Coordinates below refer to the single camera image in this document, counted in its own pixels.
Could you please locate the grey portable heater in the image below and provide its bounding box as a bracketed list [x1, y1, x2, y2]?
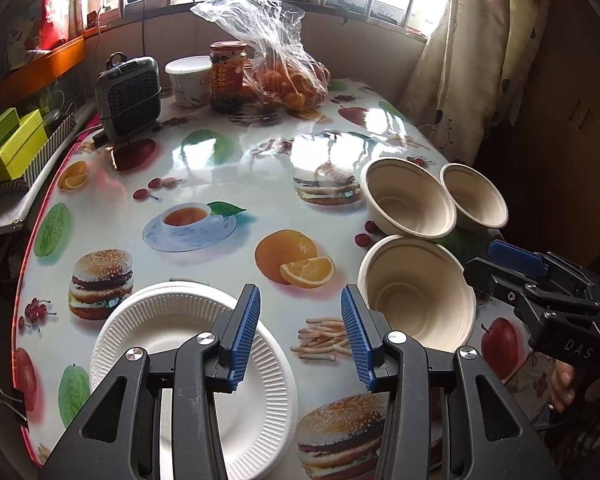
[95, 51, 161, 142]

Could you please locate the black binder clip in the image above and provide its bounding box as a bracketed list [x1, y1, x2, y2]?
[0, 388, 29, 429]

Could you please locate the ribbed paper plate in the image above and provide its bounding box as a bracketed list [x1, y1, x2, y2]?
[69, 282, 298, 479]

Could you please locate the grey side shelf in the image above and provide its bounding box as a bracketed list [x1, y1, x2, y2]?
[0, 98, 96, 235]

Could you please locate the patterned window curtain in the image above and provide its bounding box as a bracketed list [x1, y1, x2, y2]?
[399, 0, 550, 165]

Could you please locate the beige paper bowl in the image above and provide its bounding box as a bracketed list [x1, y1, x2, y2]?
[358, 235, 477, 352]
[439, 162, 508, 232]
[358, 157, 457, 240]

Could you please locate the striped flat box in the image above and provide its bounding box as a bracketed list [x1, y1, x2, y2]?
[0, 114, 76, 195]

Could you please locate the person's right hand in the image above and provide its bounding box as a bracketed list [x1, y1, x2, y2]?
[550, 361, 576, 413]

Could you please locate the red paper bag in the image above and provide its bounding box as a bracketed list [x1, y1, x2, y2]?
[38, 0, 76, 51]

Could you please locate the orange shelf box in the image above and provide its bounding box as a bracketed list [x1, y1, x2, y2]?
[0, 36, 85, 108]

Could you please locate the lower yellow-green box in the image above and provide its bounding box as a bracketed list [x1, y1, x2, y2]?
[0, 110, 47, 183]

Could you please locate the white plastic tub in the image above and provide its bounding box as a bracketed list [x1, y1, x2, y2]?
[166, 55, 212, 108]

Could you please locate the plastic bag of oranges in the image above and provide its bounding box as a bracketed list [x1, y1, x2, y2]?
[190, 0, 330, 112]

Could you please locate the red label glass jar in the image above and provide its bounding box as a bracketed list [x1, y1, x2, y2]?
[209, 40, 248, 114]

